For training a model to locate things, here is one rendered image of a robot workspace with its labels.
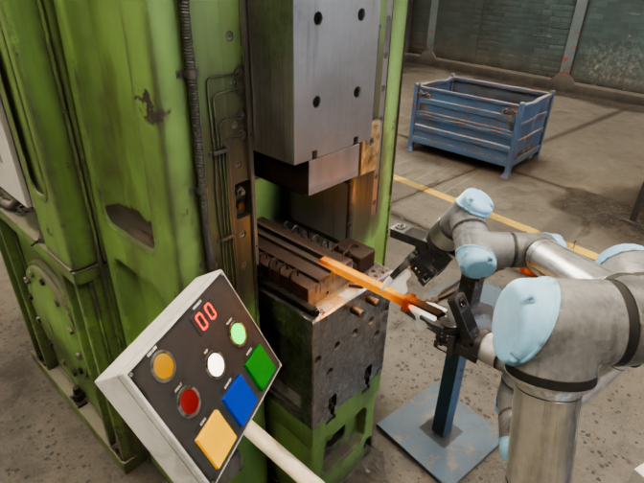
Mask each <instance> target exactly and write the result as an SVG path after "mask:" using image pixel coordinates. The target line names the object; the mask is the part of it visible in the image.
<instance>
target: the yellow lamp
mask: <svg viewBox="0 0 644 483"><path fill-rule="evenodd" d="M153 367H154V371H155V373H156V375H157V376H158V377H159V378H160V379H167V378H169V377H170V376H171V375H172V373H173V360H172V359H171V357H170V356H168V355H167V354H160V355H158V356H157V357H156V359H155V361H154V365H153Z"/></svg>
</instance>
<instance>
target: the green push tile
mask: <svg viewBox="0 0 644 483"><path fill-rule="evenodd" d="M243 367H244V368H245V370H246V371H247V373H248V374H249V376H250V377H251V378H252V379H253V381H254V382H255V384H256V385H257V387H258V388H259V390H260V391H264V389H265V387H266V385H267V383H268V381H269V380H270V378H271V376H272V374H273V373H274V371H275V369H276V367H275V366H274V364H273V363H272V361H271V359H270V358H269V356H268V355H267V353H266V352H265V350H264V348H263V346H262V345H261V344H257V345H256V347H255V349H254V350H253V352H252V353H251V355H250V356H249V358H248V359H247V361H246V362H245V364H244V365H243Z"/></svg>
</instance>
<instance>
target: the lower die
mask: <svg viewBox="0 0 644 483"><path fill-rule="evenodd" d="M257 223H259V224H260V225H262V226H264V227H266V228H268V229H270V230H272V231H274V232H276V233H278V234H280V235H282V236H284V237H286V238H288V239H290V240H292V241H294V242H297V243H299V244H301V245H303V246H305V247H306V248H308V249H310V250H312V251H314V252H316V253H318V254H320V255H322V256H324V257H325V256H327V257H329V258H331V259H333V260H335V261H337V262H339V263H341V264H344V265H346V266H348V267H350V268H353V260H352V259H350V258H348V257H346V256H344V258H342V254H340V253H337V252H335V251H333V252H331V249H330V248H328V247H326V246H324V245H322V247H321V246H320V245H321V244H320V243H318V242H316V241H312V242H311V240H310V239H308V238H306V237H304V236H303V237H302V238H301V235H300V234H298V233H296V232H294V231H293V233H291V230H290V229H288V228H286V227H284V228H282V225H280V224H278V223H276V222H274V221H272V220H270V219H268V218H265V217H261V218H257ZM258 249H259V255H260V254H261V253H263V252H266V253H267V255H268V258H266V255H265V254H263V255H262V256H261V258H260V261H261V272H262V275H263V276H264V277H265V278H266V279H268V262H269V260H270V259H272V258H277V259H278V264H276V260H273V261H271V263H270V278H271V281H272V282H273V283H275V284H276V285H278V284H279V275H278V270H279V267H280V265H281V264H283V263H286V264H288V269H287V267H286V266H285V265H283V266H282V268H281V285H282V288H284V289H285V290H287V291H289V273H290V272H291V271H292V270H293V269H295V268H296V269H298V270H299V276H297V271H294V272H293V273H292V274H291V290H292V293H293V294H294V295H296V296H298V297H299V298H301V299H303V300H304V301H306V302H308V303H310V304H311V305H313V304H315V303H316V302H318V301H320V300H321V299H323V298H324V297H326V296H328V295H329V294H331V293H332V292H334V291H335V290H337V289H339V288H341V287H342V286H344V285H346V284H347V283H349V282H350V280H348V279H346V278H344V277H342V276H340V275H338V274H336V273H334V270H333V269H332V268H330V267H328V266H326V265H324V264H321V263H319V262H318V261H316V260H314V259H312V258H310V257H308V256H306V255H305V254H303V253H301V252H299V251H297V250H295V249H293V248H291V247H289V246H287V245H285V244H283V243H281V242H279V241H276V240H274V239H272V238H271V237H269V236H267V235H265V234H263V233H261V232H260V231H258ZM327 291H328V292H329V293H328V294H326V293H327Z"/></svg>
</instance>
